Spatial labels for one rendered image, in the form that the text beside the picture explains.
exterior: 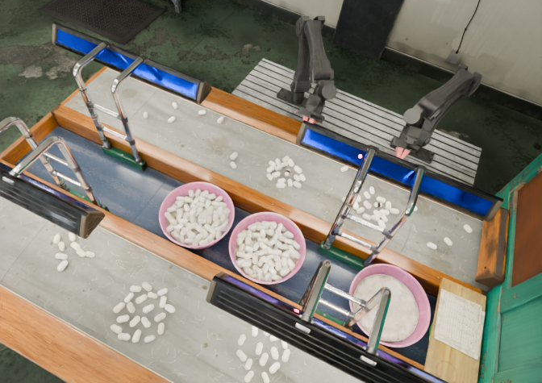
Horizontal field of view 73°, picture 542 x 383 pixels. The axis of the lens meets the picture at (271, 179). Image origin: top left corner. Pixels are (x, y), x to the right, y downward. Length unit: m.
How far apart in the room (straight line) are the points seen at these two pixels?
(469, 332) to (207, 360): 0.81
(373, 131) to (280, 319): 1.19
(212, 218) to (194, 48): 2.12
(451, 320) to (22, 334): 1.29
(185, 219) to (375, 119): 1.05
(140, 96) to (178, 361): 1.13
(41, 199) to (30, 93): 2.11
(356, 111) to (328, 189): 0.56
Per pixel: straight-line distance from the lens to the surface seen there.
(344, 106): 1.91
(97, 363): 1.24
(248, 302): 0.87
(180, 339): 1.23
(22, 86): 3.24
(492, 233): 1.52
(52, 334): 1.31
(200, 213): 1.38
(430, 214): 1.57
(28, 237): 1.50
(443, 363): 1.33
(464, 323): 1.39
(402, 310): 1.36
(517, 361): 1.27
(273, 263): 1.29
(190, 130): 1.62
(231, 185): 1.41
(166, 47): 3.32
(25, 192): 1.13
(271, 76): 1.99
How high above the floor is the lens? 1.94
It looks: 55 degrees down
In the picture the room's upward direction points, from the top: 9 degrees clockwise
